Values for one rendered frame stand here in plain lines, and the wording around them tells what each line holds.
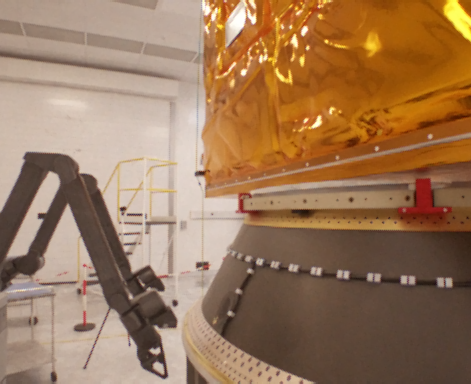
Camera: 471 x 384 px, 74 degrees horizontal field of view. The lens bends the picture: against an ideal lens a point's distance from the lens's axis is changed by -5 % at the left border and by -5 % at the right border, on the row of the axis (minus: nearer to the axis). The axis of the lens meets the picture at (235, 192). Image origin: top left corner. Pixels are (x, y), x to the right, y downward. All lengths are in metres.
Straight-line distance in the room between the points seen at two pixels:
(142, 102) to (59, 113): 2.01
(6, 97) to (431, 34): 8.75
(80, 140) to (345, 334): 8.12
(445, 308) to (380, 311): 0.15
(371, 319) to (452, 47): 0.63
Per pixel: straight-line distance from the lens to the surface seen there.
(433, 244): 0.96
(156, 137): 8.80
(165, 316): 0.98
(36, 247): 1.43
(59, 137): 8.66
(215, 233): 9.12
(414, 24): 0.86
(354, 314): 0.92
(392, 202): 0.95
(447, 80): 0.77
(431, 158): 0.81
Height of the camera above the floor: 1.65
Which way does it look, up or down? 4 degrees up
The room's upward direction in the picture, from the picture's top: straight up
